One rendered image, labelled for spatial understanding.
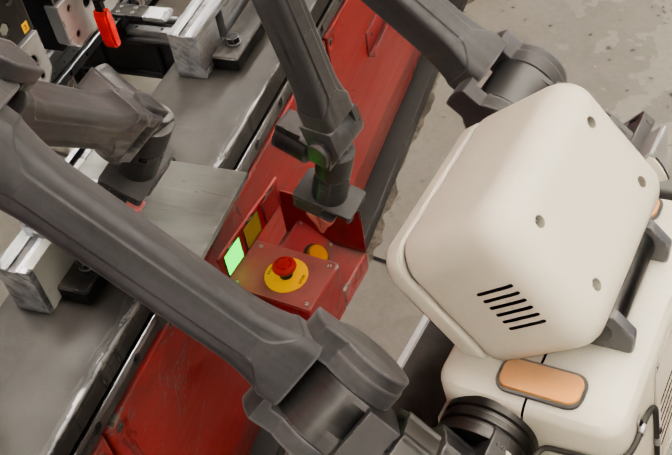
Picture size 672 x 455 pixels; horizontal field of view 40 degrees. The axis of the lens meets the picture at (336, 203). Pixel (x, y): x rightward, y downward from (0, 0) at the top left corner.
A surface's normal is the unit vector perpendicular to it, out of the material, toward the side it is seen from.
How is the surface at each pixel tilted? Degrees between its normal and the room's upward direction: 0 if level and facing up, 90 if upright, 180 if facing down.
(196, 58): 90
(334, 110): 84
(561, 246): 48
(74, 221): 63
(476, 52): 39
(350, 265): 0
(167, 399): 90
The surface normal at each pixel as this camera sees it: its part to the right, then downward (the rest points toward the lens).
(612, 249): 0.56, -0.27
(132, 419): 0.93, 0.16
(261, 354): 0.18, 0.28
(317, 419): -0.20, -0.03
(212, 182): -0.12, -0.69
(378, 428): 0.00, 0.14
